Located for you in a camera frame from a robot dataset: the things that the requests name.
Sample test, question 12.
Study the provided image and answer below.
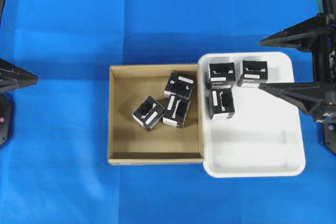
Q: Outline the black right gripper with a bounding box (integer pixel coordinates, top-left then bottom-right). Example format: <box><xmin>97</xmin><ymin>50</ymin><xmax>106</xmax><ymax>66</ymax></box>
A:
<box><xmin>259</xmin><ymin>13</ymin><xmax>335</xmax><ymax>123</ymax></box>

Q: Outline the black box tray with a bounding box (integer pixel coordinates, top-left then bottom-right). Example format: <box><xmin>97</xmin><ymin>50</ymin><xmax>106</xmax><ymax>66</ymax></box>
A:
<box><xmin>237</xmin><ymin>60</ymin><xmax>268</xmax><ymax>88</ymax></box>
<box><xmin>207</xmin><ymin>62</ymin><xmax>236</xmax><ymax>89</ymax></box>

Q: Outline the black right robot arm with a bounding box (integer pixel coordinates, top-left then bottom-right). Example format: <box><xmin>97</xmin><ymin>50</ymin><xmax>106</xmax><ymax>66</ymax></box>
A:
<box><xmin>259</xmin><ymin>0</ymin><xmax>335</xmax><ymax>123</ymax></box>

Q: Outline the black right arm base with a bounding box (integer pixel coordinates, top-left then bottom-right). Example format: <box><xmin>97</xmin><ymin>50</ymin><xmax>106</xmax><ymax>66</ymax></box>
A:
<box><xmin>322</xmin><ymin>123</ymin><xmax>336</xmax><ymax>155</ymax></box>

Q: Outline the black box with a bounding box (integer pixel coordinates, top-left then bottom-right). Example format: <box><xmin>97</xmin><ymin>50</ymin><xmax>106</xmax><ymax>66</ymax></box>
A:
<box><xmin>132</xmin><ymin>96</ymin><xmax>165</xmax><ymax>131</ymax></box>
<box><xmin>163</xmin><ymin>72</ymin><xmax>195</xmax><ymax>99</ymax></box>
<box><xmin>162</xmin><ymin>94</ymin><xmax>190</xmax><ymax>128</ymax></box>
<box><xmin>209</xmin><ymin>89</ymin><xmax>235</xmax><ymax>120</ymax></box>

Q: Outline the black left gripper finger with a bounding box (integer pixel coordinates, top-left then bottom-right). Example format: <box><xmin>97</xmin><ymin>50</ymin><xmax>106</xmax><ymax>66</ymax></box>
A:
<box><xmin>1</xmin><ymin>59</ymin><xmax>38</xmax><ymax>93</ymax></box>

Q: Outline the black box tray right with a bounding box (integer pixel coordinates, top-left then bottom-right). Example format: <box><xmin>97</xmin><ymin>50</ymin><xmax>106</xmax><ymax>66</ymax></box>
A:
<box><xmin>237</xmin><ymin>60</ymin><xmax>268</xmax><ymax>88</ymax></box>

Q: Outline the black box tray left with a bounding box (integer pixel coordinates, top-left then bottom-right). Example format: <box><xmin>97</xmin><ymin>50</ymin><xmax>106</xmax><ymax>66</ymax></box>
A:
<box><xmin>207</xmin><ymin>62</ymin><xmax>236</xmax><ymax>89</ymax></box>

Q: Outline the brown cardboard box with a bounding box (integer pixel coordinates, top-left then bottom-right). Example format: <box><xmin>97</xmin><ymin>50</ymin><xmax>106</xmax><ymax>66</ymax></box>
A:
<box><xmin>108</xmin><ymin>64</ymin><xmax>204</xmax><ymax>165</ymax></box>

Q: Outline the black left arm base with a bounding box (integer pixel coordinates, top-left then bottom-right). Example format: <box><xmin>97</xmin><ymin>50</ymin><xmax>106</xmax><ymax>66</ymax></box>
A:
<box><xmin>1</xmin><ymin>93</ymin><xmax>14</xmax><ymax>148</ymax></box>

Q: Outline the blue table cloth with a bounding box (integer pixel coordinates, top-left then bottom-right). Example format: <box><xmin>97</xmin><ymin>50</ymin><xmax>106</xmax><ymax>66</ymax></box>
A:
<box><xmin>1</xmin><ymin>0</ymin><xmax>335</xmax><ymax>223</ymax></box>

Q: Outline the white plastic tray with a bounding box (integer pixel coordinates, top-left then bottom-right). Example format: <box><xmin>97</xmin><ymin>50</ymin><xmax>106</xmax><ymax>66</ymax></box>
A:
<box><xmin>197</xmin><ymin>52</ymin><xmax>306</xmax><ymax>178</ymax></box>

